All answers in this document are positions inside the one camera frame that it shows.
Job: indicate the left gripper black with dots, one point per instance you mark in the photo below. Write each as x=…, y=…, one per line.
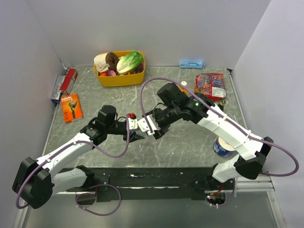
x=134, y=137

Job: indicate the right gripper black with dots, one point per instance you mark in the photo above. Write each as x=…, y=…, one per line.
x=159, y=134

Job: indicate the orange drink bottle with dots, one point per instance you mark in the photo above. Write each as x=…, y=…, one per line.
x=182, y=88

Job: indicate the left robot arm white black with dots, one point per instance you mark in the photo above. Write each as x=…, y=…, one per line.
x=38, y=180

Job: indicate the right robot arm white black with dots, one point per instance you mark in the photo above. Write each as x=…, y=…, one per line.
x=202, y=111

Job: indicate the yellow plastic basket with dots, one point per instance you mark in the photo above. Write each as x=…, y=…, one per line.
x=114, y=79

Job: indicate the blue tissue pack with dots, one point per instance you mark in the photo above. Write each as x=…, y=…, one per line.
x=192, y=64

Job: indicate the small dark jar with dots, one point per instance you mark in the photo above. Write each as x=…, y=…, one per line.
x=222, y=104

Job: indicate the red snack bag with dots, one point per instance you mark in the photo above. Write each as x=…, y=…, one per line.
x=211, y=85

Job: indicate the plush cabbage toy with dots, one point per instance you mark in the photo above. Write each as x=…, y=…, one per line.
x=129, y=62

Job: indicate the orange razor box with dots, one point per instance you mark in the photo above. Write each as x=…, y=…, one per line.
x=71, y=108

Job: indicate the white blue can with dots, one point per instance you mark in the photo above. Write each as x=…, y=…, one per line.
x=222, y=148

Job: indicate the brown beige plush toy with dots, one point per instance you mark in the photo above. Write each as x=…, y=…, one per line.
x=106, y=61

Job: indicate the purple grey box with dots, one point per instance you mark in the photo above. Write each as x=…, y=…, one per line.
x=56, y=94

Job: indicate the red box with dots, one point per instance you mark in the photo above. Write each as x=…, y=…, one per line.
x=69, y=81

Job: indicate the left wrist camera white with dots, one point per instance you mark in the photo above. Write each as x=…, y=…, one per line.
x=132, y=121

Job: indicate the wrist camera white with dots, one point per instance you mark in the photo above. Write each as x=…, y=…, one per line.
x=132, y=121
x=148, y=125

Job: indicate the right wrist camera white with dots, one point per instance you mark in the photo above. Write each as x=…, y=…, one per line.
x=148, y=125

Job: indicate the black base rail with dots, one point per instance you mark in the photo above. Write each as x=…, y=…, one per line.
x=151, y=183

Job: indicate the aluminium frame rail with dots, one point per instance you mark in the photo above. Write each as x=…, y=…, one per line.
x=261, y=183

